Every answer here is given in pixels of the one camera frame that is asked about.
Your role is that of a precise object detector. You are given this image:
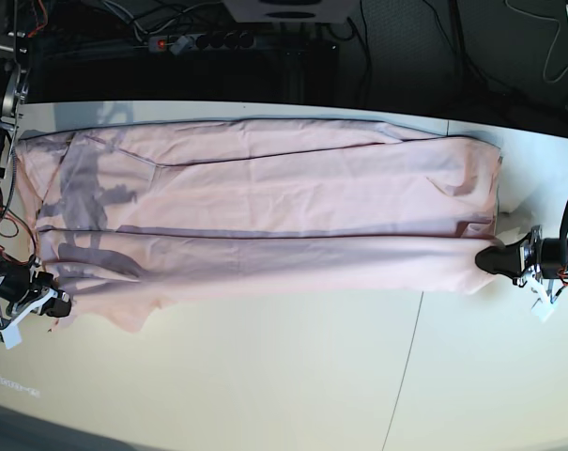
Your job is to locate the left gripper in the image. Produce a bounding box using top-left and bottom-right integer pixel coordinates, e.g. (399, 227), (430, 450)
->
(475, 226), (568, 305)

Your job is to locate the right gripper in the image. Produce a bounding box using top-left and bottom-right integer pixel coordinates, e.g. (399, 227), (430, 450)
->
(0, 267), (72, 325)

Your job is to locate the pink T-shirt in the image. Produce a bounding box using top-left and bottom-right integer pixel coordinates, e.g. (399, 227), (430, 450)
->
(16, 119), (501, 332)

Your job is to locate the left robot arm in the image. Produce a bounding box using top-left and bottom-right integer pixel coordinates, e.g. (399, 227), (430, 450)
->
(475, 1), (568, 321)

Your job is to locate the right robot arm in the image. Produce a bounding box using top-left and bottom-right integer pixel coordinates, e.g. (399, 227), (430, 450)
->
(0, 1), (71, 333)

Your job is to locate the white label sticker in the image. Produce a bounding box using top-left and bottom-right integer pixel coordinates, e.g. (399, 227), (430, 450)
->
(0, 375), (40, 398)

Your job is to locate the black power adapter box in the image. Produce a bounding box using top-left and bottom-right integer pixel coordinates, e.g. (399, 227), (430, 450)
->
(306, 39), (339, 64)

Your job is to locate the black power strip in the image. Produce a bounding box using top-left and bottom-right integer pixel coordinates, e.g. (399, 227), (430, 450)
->
(147, 30), (256, 54)

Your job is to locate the grey box with oval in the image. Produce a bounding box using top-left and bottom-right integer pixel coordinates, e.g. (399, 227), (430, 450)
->
(223, 0), (360, 23)

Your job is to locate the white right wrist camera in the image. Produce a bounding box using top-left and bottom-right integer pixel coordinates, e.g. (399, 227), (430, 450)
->
(0, 323), (22, 350)

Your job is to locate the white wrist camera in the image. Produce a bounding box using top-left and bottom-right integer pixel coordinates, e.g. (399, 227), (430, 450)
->
(0, 323), (22, 350)
(531, 298), (556, 322)

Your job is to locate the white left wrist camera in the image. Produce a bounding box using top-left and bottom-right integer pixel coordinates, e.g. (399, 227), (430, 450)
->
(531, 298), (556, 322)

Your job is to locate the grey cable on floor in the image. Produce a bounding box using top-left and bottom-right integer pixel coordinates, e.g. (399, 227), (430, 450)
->
(503, 0), (568, 84)

